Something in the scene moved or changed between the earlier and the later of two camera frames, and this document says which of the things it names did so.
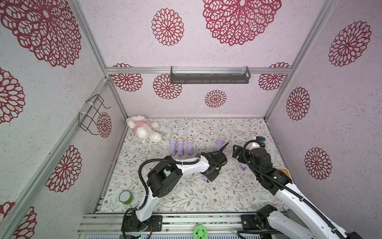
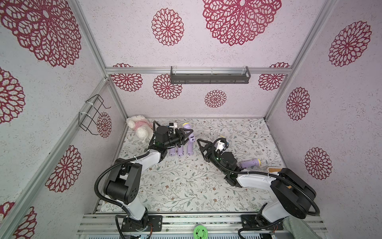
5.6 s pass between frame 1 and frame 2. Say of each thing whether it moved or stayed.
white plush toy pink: stayed
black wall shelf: stayed
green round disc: stayed
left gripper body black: moved
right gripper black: moved
